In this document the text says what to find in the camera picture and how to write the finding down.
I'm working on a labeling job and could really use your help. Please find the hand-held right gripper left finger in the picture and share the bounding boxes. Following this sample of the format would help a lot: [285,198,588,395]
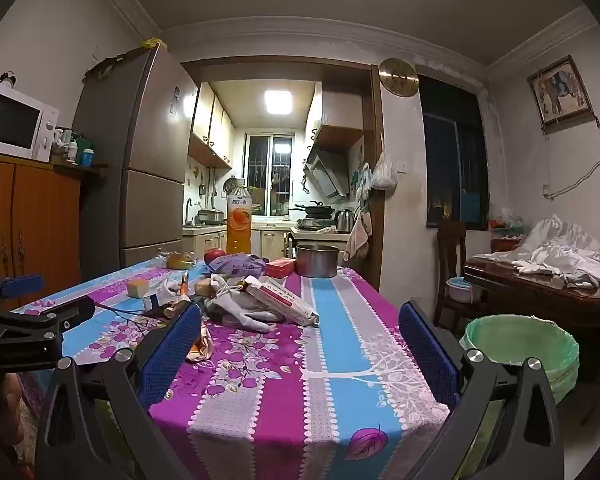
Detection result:
[35,302,203,480]

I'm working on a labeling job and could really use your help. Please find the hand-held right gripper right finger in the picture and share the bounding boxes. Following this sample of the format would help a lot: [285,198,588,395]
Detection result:
[397,299,566,480]

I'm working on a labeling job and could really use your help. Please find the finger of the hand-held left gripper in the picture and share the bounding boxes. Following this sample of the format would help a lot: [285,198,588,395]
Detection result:
[0,295,97,347]
[0,274,46,314]

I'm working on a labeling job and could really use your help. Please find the white knit glove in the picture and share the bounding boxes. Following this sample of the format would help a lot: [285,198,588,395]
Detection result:
[205,285,286,333]

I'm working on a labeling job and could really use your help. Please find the bin with green bag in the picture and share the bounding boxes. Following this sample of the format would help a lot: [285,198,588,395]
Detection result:
[460,315,581,406]

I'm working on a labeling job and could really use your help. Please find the orange wooden cabinet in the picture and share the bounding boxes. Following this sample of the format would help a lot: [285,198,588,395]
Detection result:
[0,150,106,311]

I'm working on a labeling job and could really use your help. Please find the blue plastic basin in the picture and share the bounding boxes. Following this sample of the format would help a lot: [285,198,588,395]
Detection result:
[446,276,473,303]

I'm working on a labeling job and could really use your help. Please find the purple blue striped tablecloth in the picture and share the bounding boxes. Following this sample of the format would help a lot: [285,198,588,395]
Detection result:
[17,259,456,480]

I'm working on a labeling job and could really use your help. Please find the purple plastic packet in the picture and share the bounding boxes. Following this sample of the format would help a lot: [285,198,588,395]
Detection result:
[210,253,268,278]

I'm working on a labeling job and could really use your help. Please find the dark wooden chair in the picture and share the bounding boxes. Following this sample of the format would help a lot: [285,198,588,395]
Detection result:
[432,221,473,331]

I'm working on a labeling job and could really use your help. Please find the dark wooden table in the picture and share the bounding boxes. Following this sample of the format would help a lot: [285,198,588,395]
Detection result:
[464,252,600,356]

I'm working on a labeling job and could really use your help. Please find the long white cardboard box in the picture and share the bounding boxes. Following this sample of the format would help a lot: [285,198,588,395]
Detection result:
[244,275,321,326]

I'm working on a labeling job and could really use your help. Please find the hanging beige towel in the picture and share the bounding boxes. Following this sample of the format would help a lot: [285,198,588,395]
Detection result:
[344,210,371,263]

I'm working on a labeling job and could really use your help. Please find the red plastic basket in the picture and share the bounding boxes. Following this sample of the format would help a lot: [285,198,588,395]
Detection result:
[490,210,523,253]

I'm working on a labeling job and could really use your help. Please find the red box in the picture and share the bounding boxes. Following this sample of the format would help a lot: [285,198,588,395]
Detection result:
[265,257,297,278]

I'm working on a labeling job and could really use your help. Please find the metal pot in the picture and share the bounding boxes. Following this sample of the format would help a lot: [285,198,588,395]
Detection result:
[295,244,341,279]

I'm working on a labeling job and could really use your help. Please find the orange juice bottle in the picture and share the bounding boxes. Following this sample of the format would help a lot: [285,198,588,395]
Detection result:
[226,177,253,256]

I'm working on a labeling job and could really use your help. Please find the cream kitchen base cabinets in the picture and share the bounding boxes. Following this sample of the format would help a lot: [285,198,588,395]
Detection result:
[182,220,301,261]

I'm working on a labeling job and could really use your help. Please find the white microwave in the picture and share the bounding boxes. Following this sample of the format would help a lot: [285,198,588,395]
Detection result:
[0,82,61,163]

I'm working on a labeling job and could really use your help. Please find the white cloth pile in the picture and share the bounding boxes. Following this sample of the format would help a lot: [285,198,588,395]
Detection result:
[472,214,600,288]

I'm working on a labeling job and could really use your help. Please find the gas stove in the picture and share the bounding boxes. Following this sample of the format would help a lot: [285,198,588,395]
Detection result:
[295,217,338,231]

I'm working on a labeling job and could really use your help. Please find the grey refrigerator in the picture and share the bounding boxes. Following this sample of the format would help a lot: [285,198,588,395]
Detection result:
[72,42,199,281]

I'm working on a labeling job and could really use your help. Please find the patterned hanging bag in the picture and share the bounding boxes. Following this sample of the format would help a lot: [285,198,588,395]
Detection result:
[352,162,373,201]

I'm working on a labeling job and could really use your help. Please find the black wok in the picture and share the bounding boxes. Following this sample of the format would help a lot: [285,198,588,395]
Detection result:
[289,201,336,218]

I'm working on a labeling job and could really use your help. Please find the white hanging plastic bag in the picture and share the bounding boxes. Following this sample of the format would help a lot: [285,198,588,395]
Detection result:
[371,152,398,191]

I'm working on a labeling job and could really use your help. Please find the dark window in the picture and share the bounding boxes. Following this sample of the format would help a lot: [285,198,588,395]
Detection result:
[418,74,491,231]

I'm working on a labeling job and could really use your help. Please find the barred kitchen window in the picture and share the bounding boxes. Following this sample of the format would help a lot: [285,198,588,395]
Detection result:
[245,133,295,217]

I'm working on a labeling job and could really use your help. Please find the range hood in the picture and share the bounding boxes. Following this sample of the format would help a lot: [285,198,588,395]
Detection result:
[302,150,352,200]

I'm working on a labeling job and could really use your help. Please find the cabinet above range hood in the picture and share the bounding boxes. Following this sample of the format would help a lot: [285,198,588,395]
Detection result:
[305,82,366,153]

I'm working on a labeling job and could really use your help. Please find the kitchen ceiling light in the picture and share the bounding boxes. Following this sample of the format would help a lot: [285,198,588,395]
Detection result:
[264,90,293,116]

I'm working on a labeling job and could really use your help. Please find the framed elephant picture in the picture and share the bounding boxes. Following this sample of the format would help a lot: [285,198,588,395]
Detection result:
[526,55,595,128]

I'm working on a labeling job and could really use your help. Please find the white wall cable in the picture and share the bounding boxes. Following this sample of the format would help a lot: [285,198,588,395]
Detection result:
[542,125,600,201]

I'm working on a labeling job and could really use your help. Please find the cream wall cabinets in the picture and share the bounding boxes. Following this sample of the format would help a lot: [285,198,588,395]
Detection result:
[187,82,236,170]

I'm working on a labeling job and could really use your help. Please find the gold wall clock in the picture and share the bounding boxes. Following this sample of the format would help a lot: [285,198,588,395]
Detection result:
[378,58,419,97]

